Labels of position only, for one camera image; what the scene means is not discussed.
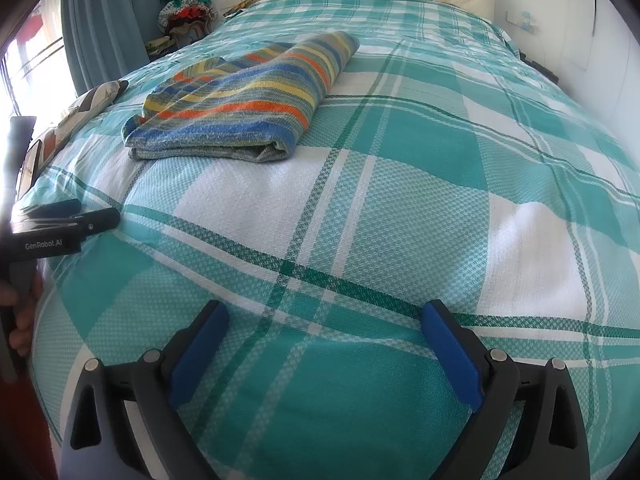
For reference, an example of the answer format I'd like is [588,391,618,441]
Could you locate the teal plaid bedspread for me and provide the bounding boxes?
[20,0,640,480]

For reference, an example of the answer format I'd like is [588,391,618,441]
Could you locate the striped knit sweater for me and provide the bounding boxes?
[122,30,361,165]

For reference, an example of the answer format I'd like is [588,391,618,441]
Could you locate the blue curtain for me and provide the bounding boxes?
[60,0,151,96]

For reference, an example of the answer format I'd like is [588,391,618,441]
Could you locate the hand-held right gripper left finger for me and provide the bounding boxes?
[60,300,230,480]

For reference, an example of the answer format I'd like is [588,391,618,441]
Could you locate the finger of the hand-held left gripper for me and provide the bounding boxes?
[18,198,82,221]
[72,208,121,237]

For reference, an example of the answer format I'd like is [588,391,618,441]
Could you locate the pile of clothes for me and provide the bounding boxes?
[145,0,221,56]

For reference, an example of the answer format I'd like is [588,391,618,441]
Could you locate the window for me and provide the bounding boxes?
[0,0,68,126]

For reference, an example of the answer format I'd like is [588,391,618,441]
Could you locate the chevron patterned pillow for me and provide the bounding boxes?
[20,79,128,196]

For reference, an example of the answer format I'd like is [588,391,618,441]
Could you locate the dark bedside table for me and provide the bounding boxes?
[517,50,558,83]

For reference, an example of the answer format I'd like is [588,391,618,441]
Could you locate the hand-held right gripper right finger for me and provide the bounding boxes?
[421,300,592,480]

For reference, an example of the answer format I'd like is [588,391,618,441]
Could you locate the person's left hand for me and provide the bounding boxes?
[0,272,45,358]

